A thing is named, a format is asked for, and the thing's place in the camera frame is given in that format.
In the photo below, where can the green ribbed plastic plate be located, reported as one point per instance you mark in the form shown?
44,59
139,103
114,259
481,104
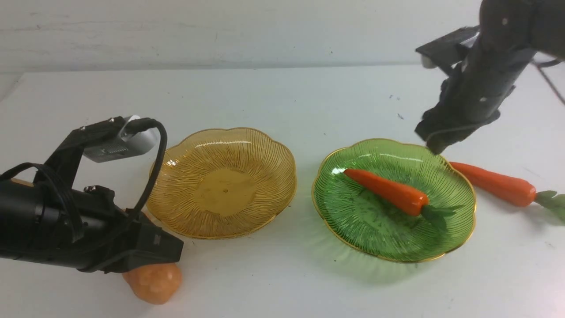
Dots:
370,224

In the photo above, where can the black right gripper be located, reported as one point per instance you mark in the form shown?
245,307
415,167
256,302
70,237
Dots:
443,126

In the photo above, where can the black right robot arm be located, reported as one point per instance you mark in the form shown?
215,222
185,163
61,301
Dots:
482,64

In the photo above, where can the orange carrot with green leaves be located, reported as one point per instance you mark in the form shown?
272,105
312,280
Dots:
409,200

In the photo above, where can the potato farther from amber plate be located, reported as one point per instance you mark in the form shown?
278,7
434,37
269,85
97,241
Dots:
154,284

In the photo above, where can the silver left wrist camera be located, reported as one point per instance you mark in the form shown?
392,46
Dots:
123,145

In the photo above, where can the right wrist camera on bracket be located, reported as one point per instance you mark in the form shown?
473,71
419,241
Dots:
448,50

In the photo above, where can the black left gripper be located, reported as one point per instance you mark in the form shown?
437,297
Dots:
142,244

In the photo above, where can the amber ribbed plastic plate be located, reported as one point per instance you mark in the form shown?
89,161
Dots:
223,183

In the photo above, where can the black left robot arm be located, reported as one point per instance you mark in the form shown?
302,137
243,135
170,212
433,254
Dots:
36,228

